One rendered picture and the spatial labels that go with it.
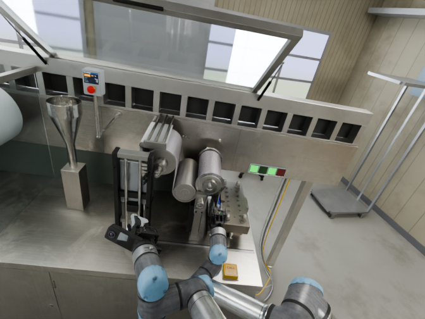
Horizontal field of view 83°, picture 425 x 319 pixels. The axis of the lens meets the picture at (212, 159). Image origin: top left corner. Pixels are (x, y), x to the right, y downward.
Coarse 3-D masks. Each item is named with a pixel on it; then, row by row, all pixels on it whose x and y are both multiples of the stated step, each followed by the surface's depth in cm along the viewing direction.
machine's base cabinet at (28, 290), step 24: (0, 288) 119; (24, 288) 120; (48, 288) 120; (72, 288) 120; (96, 288) 120; (120, 288) 120; (0, 312) 131; (24, 312) 131; (48, 312) 131; (72, 312) 131; (96, 312) 132; (120, 312) 132
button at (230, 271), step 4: (224, 264) 121; (228, 264) 121; (232, 264) 121; (236, 264) 122; (224, 268) 119; (228, 268) 119; (232, 268) 119; (236, 268) 120; (224, 272) 117; (228, 272) 117; (232, 272) 117; (236, 272) 118; (224, 276) 116; (228, 276) 116; (232, 276) 116; (236, 276) 116
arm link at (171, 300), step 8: (168, 288) 69; (176, 288) 69; (168, 296) 67; (176, 296) 68; (144, 304) 64; (152, 304) 64; (160, 304) 65; (168, 304) 66; (176, 304) 67; (144, 312) 64; (152, 312) 64; (160, 312) 65; (168, 312) 67
